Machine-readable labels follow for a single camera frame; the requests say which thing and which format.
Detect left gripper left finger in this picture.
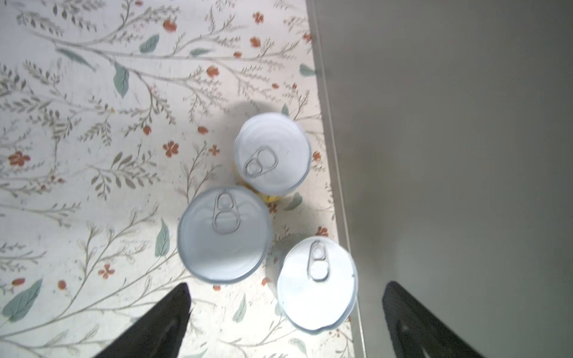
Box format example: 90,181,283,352
97,283,192,358

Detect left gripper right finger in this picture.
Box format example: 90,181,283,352
382,281,482,358

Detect pink label can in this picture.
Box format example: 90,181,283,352
177,186,272,284

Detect beige metal cabinet counter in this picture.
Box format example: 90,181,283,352
307,1,572,357

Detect floral table mat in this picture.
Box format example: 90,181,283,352
1,1,355,357

